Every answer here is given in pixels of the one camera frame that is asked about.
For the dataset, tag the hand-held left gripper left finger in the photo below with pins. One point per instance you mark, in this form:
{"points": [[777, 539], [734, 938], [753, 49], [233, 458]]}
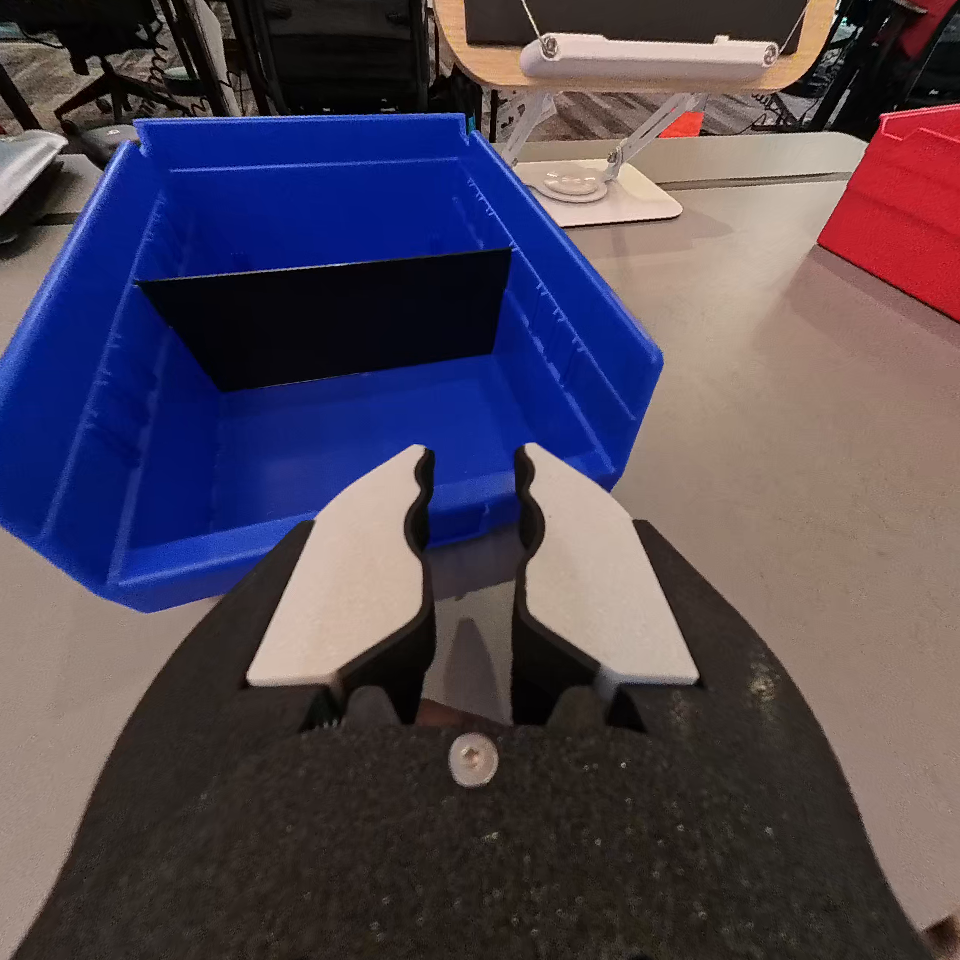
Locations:
{"points": [[352, 585]]}

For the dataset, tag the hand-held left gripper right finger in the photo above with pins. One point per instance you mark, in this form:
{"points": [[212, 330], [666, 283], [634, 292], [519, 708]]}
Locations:
{"points": [[600, 592]]}

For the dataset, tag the blue plastic bin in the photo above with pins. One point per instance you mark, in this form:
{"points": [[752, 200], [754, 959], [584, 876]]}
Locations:
{"points": [[337, 427]]}

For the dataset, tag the red plastic bin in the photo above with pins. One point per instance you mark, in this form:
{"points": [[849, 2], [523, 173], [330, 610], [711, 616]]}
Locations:
{"points": [[900, 225]]}

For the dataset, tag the silver pouch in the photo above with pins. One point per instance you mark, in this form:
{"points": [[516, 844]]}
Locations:
{"points": [[30, 165]]}

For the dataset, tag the black mesh office chair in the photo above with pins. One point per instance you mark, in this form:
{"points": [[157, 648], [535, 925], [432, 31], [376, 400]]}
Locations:
{"points": [[337, 52]]}

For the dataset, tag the white folding stand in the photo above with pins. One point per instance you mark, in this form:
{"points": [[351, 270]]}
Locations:
{"points": [[637, 60]]}

